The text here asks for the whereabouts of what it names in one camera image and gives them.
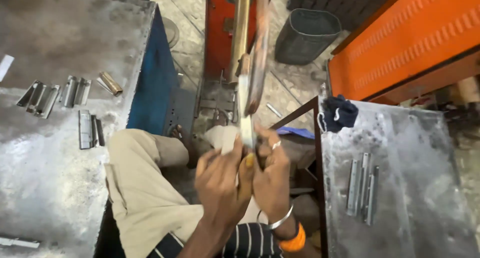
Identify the small brass tube piece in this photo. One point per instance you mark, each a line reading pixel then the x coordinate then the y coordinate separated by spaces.
pixel 110 83

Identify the orange wristband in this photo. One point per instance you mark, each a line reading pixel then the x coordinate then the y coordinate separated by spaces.
pixel 294 243

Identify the round grey disc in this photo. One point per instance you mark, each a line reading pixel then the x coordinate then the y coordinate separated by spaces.
pixel 171 32

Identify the beige trousers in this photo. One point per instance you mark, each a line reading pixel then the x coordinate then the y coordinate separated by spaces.
pixel 146 183

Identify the long thin metal strip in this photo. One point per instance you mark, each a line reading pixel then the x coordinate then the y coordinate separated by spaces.
pixel 18 242

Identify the sheet metal piece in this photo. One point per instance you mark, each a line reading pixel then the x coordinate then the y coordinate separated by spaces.
pixel 245 115

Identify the black bucket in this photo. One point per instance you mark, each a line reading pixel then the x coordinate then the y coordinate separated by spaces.
pixel 305 37

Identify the folded metal channel piece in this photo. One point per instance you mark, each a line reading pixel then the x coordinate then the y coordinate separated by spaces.
pixel 76 91

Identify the orange louvred machine cover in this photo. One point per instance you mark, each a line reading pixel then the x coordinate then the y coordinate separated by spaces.
pixel 405 40

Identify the brown framed metal table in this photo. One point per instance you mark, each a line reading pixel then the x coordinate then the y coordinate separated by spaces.
pixel 397 183

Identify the dark striped shirt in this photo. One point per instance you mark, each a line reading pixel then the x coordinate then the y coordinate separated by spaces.
pixel 255 243

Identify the person's right fingers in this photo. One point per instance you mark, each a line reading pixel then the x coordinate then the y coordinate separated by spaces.
pixel 273 147

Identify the flat folded metal bracket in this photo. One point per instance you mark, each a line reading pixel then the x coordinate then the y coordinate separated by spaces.
pixel 89 128

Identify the person's left hand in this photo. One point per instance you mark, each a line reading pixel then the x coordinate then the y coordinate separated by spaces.
pixel 219 190

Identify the silver bangle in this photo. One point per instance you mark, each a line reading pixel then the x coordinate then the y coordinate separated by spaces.
pixel 282 219

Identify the red spot welding machine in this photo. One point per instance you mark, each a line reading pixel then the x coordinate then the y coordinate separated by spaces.
pixel 219 33

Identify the dark blue cloth mask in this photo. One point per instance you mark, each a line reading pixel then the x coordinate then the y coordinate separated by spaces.
pixel 339 113

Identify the person's sandalled foot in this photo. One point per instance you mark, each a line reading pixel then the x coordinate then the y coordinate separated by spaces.
pixel 184 142

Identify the blue metal work table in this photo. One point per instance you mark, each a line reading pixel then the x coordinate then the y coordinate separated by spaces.
pixel 155 78

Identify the wooden block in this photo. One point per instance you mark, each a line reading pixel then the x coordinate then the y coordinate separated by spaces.
pixel 468 90

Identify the blue plastic sheet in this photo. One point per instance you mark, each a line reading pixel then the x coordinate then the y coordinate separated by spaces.
pixel 296 132

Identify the folded metal channel pair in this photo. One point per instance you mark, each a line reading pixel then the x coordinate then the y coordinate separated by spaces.
pixel 39 98

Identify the grey metal strip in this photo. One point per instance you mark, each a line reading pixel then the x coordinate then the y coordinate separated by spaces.
pixel 353 186
pixel 364 179
pixel 372 198

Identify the person's right hand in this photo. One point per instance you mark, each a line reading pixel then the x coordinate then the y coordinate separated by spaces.
pixel 273 183

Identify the brass electrode rod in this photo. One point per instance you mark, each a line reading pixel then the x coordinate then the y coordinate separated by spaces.
pixel 240 29

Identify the short metal offcut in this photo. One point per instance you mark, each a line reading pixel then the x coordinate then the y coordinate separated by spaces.
pixel 273 110

